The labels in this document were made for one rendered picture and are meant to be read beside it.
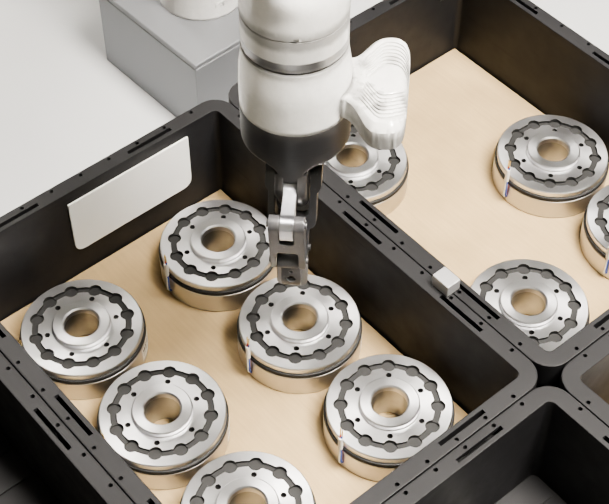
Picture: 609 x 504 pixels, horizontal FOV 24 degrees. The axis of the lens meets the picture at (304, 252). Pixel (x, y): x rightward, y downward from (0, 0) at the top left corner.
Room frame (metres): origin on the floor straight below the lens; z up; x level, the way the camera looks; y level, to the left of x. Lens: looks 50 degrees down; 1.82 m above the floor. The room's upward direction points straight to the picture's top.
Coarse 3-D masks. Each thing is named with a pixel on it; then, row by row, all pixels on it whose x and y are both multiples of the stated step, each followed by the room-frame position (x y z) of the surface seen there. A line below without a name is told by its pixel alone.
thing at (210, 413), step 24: (120, 384) 0.67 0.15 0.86; (144, 384) 0.67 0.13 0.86; (192, 384) 0.67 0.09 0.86; (216, 384) 0.67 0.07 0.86; (120, 408) 0.65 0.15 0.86; (216, 408) 0.65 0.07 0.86; (120, 432) 0.63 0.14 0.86; (192, 432) 0.63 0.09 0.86; (216, 432) 0.63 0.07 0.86; (120, 456) 0.60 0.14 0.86; (144, 456) 0.60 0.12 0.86; (168, 456) 0.60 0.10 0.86; (192, 456) 0.60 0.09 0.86
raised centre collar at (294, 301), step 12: (288, 300) 0.75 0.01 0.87; (300, 300) 0.75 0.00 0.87; (312, 300) 0.75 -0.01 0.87; (276, 312) 0.74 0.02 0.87; (324, 312) 0.74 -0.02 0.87; (276, 324) 0.73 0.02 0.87; (324, 324) 0.73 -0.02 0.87; (288, 336) 0.72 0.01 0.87; (300, 336) 0.72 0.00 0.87; (312, 336) 0.72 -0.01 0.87
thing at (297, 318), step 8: (288, 312) 0.75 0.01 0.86; (296, 312) 0.75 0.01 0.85; (304, 312) 0.75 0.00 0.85; (312, 312) 0.75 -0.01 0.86; (288, 320) 0.75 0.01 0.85; (296, 320) 0.75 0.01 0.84; (304, 320) 0.75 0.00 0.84; (312, 320) 0.75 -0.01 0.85; (288, 328) 0.75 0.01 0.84; (296, 328) 0.75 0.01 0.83; (304, 328) 0.75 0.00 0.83
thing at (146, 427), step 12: (168, 384) 0.67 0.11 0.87; (144, 396) 0.66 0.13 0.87; (156, 396) 0.66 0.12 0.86; (168, 396) 0.66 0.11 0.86; (180, 396) 0.66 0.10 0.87; (132, 408) 0.64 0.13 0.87; (144, 408) 0.65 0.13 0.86; (192, 408) 0.65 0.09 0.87; (132, 420) 0.64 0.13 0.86; (144, 420) 0.63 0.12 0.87; (180, 420) 0.63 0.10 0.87; (144, 432) 0.62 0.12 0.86; (156, 432) 0.62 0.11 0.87; (168, 432) 0.62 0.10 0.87
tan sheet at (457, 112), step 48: (432, 96) 1.04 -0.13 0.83; (480, 96) 1.04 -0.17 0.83; (432, 144) 0.97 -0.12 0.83; (480, 144) 0.97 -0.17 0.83; (432, 192) 0.91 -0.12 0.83; (480, 192) 0.91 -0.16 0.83; (432, 240) 0.85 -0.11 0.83; (480, 240) 0.85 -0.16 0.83; (528, 240) 0.85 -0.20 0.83; (576, 240) 0.85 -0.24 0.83
